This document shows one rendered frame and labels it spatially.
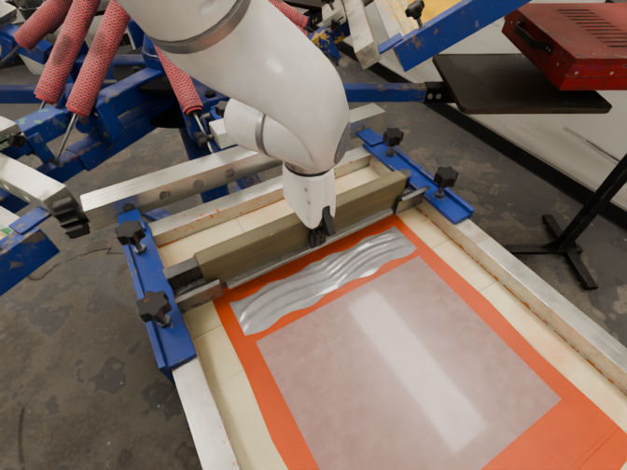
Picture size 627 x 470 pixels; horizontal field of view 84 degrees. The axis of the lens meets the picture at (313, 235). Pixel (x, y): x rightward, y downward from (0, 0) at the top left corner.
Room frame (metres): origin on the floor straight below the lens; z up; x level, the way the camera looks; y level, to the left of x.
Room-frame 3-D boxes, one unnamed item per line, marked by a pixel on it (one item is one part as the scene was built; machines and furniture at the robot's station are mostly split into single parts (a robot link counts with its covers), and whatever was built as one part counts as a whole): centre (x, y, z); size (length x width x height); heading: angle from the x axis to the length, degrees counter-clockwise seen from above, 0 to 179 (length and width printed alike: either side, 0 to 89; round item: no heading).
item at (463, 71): (1.16, -0.23, 0.91); 1.34 x 0.40 x 0.08; 90
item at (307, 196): (0.42, 0.01, 1.12); 0.10 x 0.07 x 0.11; 31
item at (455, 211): (0.60, -0.22, 0.98); 0.30 x 0.05 x 0.07; 30
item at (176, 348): (0.31, 0.26, 0.98); 0.30 x 0.05 x 0.07; 30
